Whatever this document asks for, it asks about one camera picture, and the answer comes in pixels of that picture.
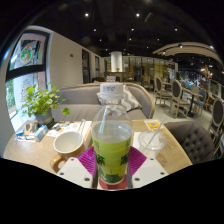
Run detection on white ointment tube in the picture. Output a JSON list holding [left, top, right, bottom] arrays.
[[14, 135, 36, 143]]

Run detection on clear bottle with green label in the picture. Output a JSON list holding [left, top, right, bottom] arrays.
[[90, 82, 134, 186]]

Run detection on window with festive decals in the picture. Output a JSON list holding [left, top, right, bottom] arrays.
[[4, 30, 51, 131]]

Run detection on clear plastic cup with straw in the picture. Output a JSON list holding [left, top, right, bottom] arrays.
[[137, 114, 168, 159]]

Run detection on printed menu sheet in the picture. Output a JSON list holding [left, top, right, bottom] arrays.
[[46, 120, 93, 138]]

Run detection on mustard yellow ceramic mug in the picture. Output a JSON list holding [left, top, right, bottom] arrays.
[[49, 130, 88, 174]]

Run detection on light blue tissue pack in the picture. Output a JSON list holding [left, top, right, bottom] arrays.
[[34, 124, 49, 143]]

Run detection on green potted plant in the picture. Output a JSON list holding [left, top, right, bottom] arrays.
[[21, 83, 72, 128]]

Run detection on grey tufted armchair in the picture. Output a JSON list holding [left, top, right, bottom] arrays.
[[163, 120, 217, 164]]

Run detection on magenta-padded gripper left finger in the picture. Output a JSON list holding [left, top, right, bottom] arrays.
[[56, 145, 99, 188]]

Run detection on group of dining chairs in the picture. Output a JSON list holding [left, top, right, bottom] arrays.
[[153, 74, 224, 158]]

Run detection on group of ceiling lights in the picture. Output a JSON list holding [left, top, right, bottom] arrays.
[[83, 11, 214, 51]]

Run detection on flat round red coaster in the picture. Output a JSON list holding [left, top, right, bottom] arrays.
[[98, 176, 128, 191]]

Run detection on curved grey sofa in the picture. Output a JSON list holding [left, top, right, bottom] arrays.
[[49, 82, 156, 123]]

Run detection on yellow square table sign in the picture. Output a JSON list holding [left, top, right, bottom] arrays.
[[143, 119, 164, 132]]

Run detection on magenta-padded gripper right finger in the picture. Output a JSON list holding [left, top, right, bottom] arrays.
[[125, 145, 169, 188]]

